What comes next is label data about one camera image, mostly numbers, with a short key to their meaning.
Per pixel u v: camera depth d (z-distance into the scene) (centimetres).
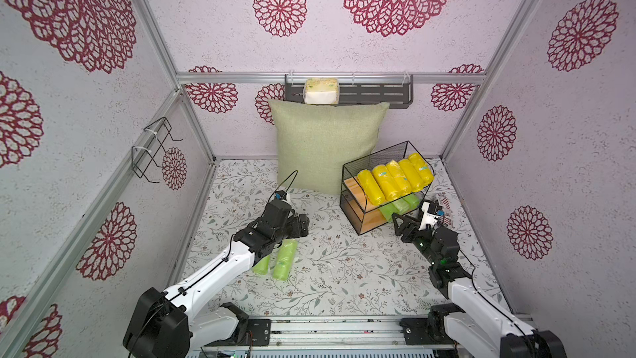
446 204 101
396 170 89
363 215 85
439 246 64
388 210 97
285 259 86
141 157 73
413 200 102
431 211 72
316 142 87
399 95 99
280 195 73
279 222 63
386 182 85
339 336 73
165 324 39
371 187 85
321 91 90
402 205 97
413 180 86
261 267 84
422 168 88
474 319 52
